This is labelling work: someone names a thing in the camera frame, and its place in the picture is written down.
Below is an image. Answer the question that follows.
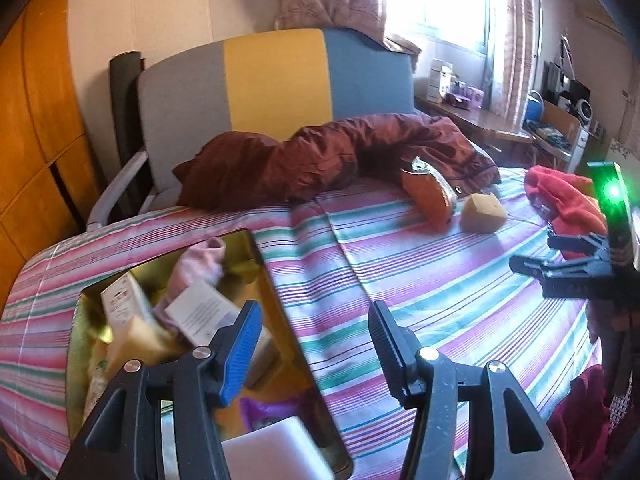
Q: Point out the wooden desk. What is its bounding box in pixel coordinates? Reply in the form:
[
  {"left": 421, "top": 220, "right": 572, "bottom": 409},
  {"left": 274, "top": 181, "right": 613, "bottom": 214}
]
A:
[{"left": 414, "top": 94, "right": 537, "bottom": 147}]

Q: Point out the yellow sponge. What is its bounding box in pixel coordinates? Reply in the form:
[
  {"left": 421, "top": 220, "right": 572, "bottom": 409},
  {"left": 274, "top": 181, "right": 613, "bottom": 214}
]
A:
[
  {"left": 106, "top": 317, "right": 189, "bottom": 377},
  {"left": 459, "top": 192, "right": 509, "bottom": 234}
]

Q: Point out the pink sock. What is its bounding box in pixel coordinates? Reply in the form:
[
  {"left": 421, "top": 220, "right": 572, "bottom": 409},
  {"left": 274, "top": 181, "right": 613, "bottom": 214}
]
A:
[{"left": 151, "top": 238, "right": 227, "bottom": 324}]

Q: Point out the maroon duvet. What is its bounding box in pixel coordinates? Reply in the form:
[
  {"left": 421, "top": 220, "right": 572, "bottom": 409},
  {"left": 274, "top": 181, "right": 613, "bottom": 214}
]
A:
[{"left": 175, "top": 112, "right": 502, "bottom": 212}]

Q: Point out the bright window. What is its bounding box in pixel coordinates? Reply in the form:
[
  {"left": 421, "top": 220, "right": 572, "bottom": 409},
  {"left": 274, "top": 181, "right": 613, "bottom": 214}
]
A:
[{"left": 379, "top": 0, "right": 492, "bottom": 52}]

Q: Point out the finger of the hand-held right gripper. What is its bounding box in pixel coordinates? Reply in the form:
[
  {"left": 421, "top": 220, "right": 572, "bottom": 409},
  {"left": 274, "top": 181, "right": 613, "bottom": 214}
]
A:
[
  {"left": 546, "top": 232, "right": 611, "bottom": 262},
  {"left": 509, "top": 255, "right": 612, "bottom": 299}
]

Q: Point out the orange snack packet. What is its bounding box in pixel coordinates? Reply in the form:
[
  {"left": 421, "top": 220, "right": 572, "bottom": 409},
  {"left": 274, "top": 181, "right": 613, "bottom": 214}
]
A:
[{"left": 401, "top": 168, "right": 454, "bottom": 234}]

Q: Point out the black speaker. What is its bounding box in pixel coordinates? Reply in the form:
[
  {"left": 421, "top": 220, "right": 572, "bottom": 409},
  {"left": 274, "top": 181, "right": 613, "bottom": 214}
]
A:
[{"left": 542, "top": 60, "right": 592, "bottom": 111}]

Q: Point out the gold metal tray box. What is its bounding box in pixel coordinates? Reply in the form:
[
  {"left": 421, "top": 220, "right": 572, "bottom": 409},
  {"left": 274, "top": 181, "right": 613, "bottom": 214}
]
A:
[{"left": 66, "top": 229, "right": 354, "bottom": 480}]

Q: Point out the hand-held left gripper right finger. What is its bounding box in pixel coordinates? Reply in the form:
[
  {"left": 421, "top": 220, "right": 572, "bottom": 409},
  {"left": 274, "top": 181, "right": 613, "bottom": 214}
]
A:
[{"left": 367, "top": 301, "right": 574, "bottom": 480}]

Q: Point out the white sponge block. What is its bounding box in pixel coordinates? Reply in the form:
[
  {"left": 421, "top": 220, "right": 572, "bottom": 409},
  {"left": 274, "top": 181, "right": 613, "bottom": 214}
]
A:
[{"left": 219, "top": 415, "right": 337, "bottom": 480}]

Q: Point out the purple wrapper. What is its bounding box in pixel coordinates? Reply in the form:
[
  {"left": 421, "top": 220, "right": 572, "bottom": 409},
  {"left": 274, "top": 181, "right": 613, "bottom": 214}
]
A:
[{"left": 239, "top": 394, "right": 307, "bottom": 434}]

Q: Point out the purple box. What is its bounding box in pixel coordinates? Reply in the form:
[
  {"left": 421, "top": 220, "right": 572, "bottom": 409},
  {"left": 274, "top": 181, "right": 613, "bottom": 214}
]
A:
[{"left": 449, "top": 84, "right": 487, "bottom": 109}]

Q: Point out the striped bed sheet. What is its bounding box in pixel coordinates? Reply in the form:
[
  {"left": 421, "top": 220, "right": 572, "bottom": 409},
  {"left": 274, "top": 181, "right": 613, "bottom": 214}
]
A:
[{"left": 0, "top": 167, "right": 607, "bottom": 480}]

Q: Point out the wooden wardrobe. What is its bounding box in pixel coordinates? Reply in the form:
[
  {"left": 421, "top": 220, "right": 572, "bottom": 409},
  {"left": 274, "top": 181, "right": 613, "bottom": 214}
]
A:
[{"left": 0, "top": 0, "right": 102, "bottom": 307}]

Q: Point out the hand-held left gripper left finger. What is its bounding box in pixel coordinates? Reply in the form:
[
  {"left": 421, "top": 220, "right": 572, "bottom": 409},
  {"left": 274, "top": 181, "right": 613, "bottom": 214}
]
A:
[{"left": 60, "top": 300, "right": 264, "bottom": 480}]

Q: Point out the grey yellow blue headboard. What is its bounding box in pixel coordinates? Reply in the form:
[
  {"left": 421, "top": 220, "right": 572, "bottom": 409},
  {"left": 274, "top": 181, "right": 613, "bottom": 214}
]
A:
[{"left": 137, "top": 27, "right": 417, "bottom": 202}]

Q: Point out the red sweater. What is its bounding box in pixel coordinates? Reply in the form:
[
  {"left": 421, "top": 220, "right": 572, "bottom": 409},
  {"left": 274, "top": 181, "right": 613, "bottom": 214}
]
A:
[{"left": 523, "top": 164, "right": 609, "bottom": 237}]

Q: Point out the beige cardboard box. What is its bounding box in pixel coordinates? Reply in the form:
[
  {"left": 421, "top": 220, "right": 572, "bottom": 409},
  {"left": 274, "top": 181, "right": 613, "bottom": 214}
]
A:
[{"left": 541, "top": 99, "right": 584, "bottom": 162}]

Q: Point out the white bed side rail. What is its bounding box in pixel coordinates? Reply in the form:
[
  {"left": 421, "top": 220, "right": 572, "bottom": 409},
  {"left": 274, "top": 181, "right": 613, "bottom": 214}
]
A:
[{"left": 86, "top": 151, "right": 152, "bottom": 232}]

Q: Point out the black white patterned cloth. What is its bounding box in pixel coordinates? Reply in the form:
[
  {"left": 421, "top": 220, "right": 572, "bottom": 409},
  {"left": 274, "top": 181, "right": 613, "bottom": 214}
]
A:
[{"left": 606, "top": 388, "right": 632, "bottom": 429}]

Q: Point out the white boxes stack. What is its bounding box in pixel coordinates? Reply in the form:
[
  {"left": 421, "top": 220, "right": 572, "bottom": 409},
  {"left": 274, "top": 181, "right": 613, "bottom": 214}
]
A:
[{"left": 426, "top": 58, "right": 454, "bottom": 102}]

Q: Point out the black upright board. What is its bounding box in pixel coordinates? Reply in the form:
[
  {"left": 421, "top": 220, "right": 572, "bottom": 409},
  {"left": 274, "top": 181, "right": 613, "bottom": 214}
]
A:
[{"left": 108, "top": 50, "right": 157, "bottom": 207}]

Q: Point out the maroon garment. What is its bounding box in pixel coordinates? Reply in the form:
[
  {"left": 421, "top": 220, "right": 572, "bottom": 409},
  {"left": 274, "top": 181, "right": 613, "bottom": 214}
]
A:
[{"left": 546, "top": 364, "right": 619, "bottom": 480}]

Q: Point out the tan box with hand print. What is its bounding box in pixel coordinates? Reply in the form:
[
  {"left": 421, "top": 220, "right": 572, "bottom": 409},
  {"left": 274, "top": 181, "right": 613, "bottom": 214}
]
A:
[{"left": 164, "top": 280, "right": 242, "bottom": 344}]

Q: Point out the person's right hand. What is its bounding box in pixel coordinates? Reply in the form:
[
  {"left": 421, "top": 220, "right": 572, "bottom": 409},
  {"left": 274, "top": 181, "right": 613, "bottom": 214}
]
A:
[{"left": 587, "top": 300, "right": 632, "bottom": 347}]

